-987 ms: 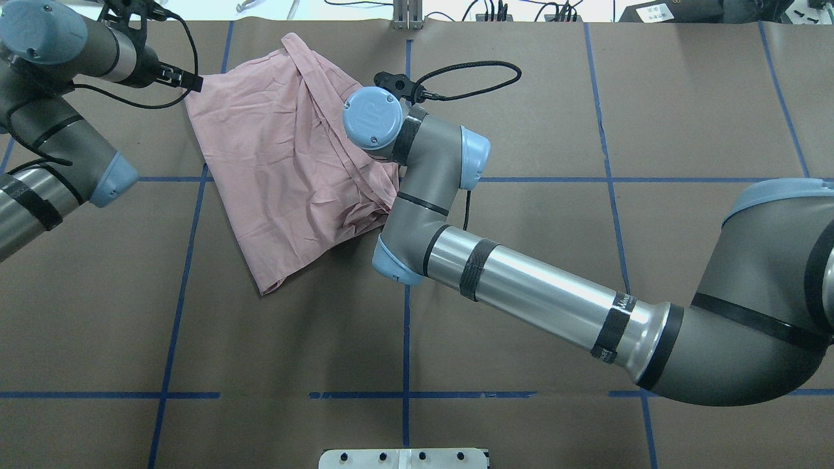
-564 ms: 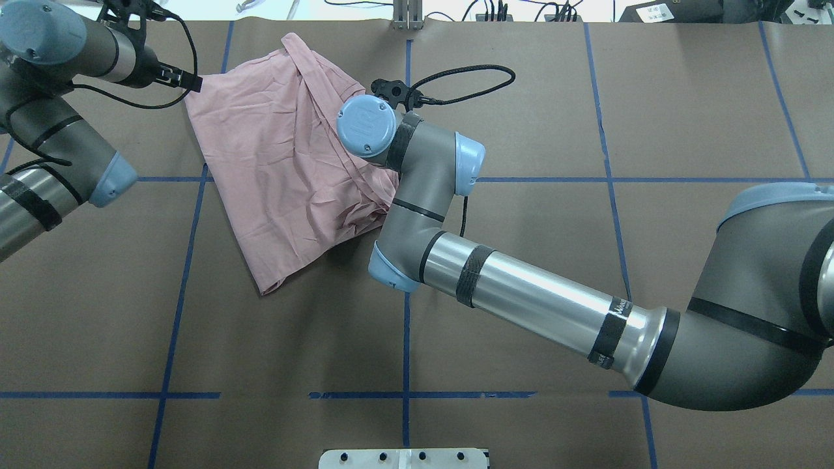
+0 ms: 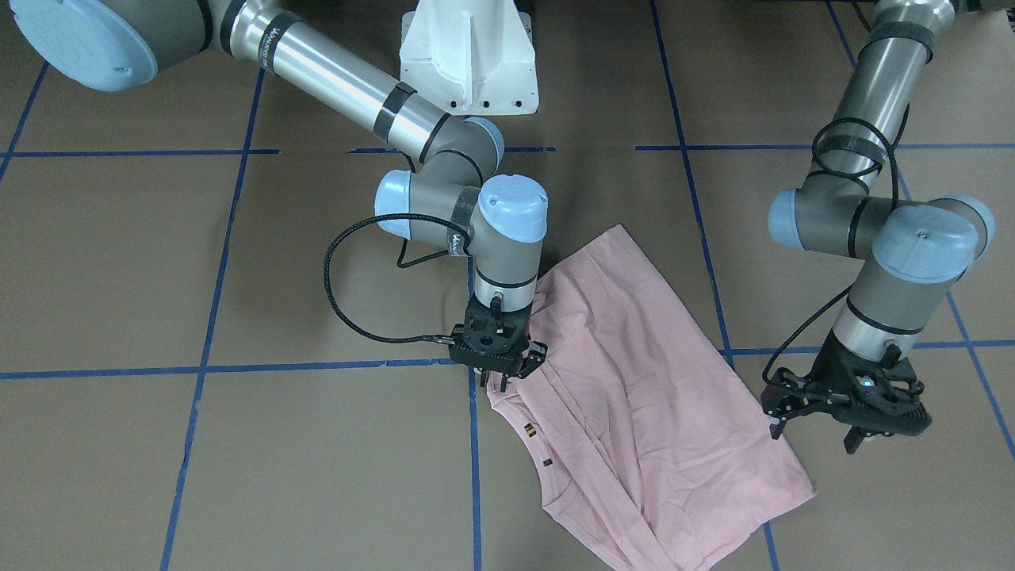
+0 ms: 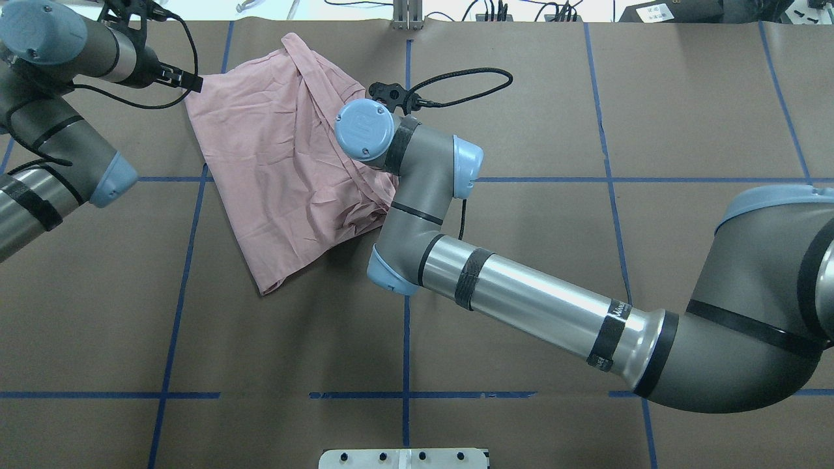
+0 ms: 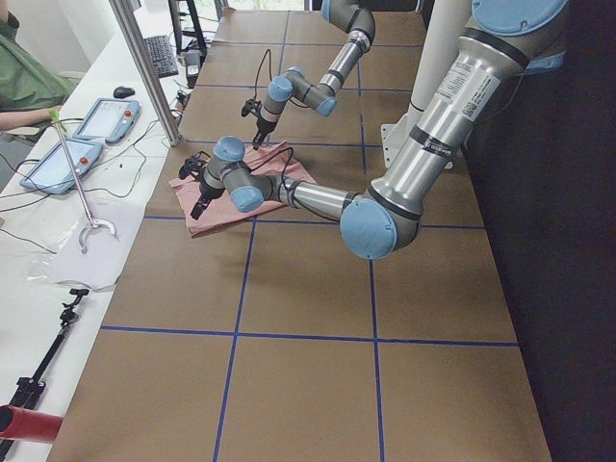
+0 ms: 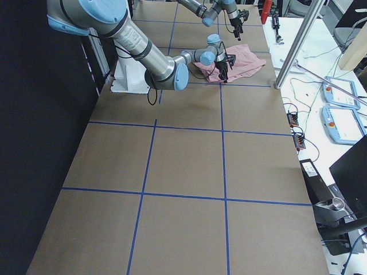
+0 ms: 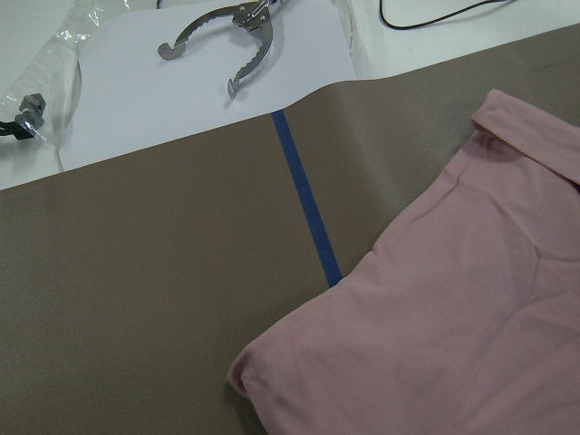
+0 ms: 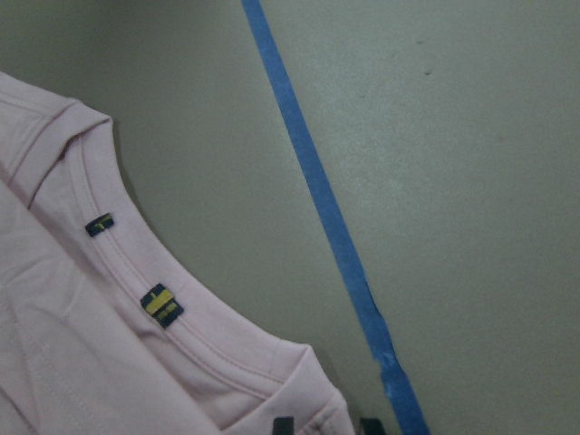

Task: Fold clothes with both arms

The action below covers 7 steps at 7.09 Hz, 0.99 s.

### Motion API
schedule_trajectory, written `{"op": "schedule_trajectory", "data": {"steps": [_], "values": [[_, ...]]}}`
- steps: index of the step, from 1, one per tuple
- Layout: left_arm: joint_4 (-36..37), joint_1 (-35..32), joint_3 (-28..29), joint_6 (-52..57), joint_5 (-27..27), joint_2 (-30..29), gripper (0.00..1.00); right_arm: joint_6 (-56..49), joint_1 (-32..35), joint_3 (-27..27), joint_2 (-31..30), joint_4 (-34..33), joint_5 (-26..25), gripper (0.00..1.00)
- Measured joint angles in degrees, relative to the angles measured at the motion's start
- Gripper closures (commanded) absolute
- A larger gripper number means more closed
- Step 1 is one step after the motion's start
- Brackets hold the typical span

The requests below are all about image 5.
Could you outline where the metal reacher grabber tool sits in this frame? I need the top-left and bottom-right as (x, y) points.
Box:
(49, 109), (117, 254)

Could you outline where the blue teach pendant near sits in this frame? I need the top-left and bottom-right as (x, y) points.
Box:
(19, 138), (103, 194)

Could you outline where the black clamp pole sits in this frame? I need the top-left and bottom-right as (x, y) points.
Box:
(1, 288), (90, 461)

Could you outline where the blue teach pendant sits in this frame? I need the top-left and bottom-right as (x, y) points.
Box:
(19, 138), (103, 194)
(73, 98), (141, 144)

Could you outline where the black keyboard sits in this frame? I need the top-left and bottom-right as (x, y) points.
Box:
(143, 36), (178, 78)

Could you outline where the white pillar with base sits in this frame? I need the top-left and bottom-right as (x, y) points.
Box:
(381, 0), (472, 167)

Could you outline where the red cylinder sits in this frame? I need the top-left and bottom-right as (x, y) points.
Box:
(1, 404), (64, 444)

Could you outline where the aluminium frame post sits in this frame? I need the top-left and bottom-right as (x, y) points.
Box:
(109, 0), (181, 147)

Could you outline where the black computer mouse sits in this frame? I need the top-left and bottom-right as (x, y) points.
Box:
(113, 86), (135, 99)

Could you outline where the pink Snoopy t-shirt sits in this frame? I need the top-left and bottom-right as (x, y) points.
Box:
(168, 141), (315, 237)

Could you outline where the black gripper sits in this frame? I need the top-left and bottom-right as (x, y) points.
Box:
(252, 116), (275, 150)
(191, 180), (222, 220)

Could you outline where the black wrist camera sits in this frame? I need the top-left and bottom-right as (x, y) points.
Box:
(178, 150), (211, 182)
(241, 98), (262, 117)

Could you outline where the blue teach pendant far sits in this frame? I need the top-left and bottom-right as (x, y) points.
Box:
(73, 98), (141, 144)

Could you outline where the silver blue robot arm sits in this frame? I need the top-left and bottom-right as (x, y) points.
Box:
(181, 1), (569, 259)
(243, 1), (375, 149)

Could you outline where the person in green shirt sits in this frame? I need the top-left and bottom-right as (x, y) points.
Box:
(1, 1), (76, 143)

